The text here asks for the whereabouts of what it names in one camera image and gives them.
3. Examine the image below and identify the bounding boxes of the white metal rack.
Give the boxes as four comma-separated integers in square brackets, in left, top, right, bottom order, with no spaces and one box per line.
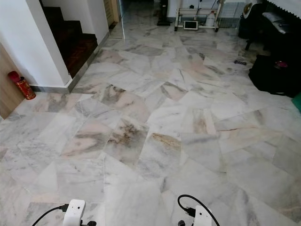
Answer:
[174,0,222,32]

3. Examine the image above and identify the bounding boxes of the white framed tablet device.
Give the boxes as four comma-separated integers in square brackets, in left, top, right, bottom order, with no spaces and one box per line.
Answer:
[183,20,199,31]

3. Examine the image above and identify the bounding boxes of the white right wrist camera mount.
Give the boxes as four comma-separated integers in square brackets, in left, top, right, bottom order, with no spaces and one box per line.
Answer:
[194,205,214,226]

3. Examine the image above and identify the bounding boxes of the gold round object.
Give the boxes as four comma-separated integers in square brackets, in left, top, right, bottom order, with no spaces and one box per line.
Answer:
[242,2,253,17]

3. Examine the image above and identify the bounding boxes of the black upright vacuum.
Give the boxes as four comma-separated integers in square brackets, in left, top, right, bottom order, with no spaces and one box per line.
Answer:
[156,0,172,26]

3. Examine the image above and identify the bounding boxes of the green object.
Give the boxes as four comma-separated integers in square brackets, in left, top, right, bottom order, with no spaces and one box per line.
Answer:
[293,93,301,113]

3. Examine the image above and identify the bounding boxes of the black chair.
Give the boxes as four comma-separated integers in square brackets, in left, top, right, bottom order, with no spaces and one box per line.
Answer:
[238,0,301,58]

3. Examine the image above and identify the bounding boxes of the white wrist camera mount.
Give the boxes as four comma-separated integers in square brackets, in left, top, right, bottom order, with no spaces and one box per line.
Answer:
[194,205,214,226]
[63,199,86,226]

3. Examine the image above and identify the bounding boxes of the red cylindrical tin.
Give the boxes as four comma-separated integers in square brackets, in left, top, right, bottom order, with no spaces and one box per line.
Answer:
[8,71,37,100]

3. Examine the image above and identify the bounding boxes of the brown wooden panel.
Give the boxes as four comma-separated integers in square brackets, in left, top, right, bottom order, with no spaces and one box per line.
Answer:
[0,43,16,119]

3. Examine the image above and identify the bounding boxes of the brown wooden door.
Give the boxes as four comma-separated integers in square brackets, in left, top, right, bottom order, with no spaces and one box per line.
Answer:
[103,0,121,28]

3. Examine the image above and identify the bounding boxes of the dark wooden staircase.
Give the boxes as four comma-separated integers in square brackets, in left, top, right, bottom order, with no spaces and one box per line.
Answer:
[42,6,99,78]

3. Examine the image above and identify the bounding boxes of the white plastic bottle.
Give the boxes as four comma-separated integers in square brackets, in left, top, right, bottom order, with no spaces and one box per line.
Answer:
[205,12,217,27]

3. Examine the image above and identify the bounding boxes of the white lace tablecloth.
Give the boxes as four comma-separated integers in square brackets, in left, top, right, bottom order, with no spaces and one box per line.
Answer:
[266,0,301,20]

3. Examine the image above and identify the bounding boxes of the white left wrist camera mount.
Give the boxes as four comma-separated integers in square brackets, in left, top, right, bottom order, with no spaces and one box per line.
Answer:
[63,199,86,226]

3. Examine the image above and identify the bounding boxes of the black bag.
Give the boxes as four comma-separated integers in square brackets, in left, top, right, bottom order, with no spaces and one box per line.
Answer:
[248,54,301,98]

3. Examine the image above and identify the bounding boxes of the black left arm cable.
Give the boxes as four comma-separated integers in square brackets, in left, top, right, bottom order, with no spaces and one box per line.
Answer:
[31,204,69,226]

